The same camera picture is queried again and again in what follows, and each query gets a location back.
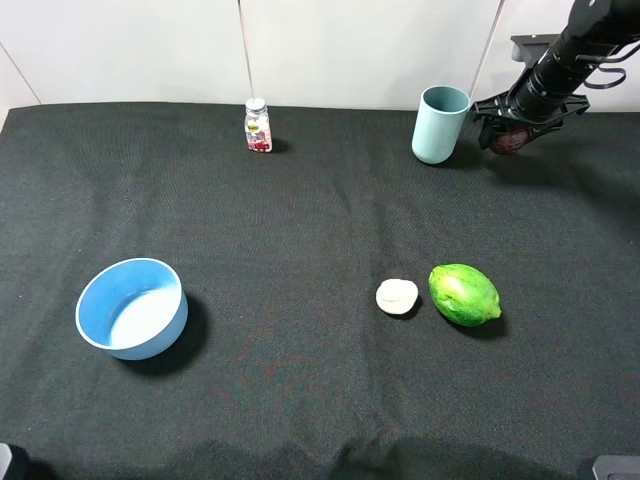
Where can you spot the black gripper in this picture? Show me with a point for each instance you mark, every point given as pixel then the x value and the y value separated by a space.
pixel 544 95

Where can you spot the dark red ball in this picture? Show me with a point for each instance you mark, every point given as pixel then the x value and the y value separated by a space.
pixel 510 142

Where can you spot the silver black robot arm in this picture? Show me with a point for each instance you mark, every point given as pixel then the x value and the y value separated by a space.
pixel 598 37

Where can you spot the white garlic-shaped object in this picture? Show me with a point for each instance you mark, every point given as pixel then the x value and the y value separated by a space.
pixel 396 296

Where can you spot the light blue cup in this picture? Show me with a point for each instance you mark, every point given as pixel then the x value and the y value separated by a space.
pixel 440 117

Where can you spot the green papaya fruit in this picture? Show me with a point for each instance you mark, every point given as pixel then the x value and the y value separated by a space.
pixel 464 295

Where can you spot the small candy bottle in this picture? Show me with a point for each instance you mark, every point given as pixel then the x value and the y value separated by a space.
pixel 257 126

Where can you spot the black table cloth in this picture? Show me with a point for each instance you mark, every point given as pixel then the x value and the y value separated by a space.
pixel 287 368

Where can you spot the blue bowl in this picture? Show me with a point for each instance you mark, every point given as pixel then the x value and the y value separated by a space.
pixel 133 310

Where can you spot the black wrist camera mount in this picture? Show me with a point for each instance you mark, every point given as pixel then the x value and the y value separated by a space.
pixel 529 49

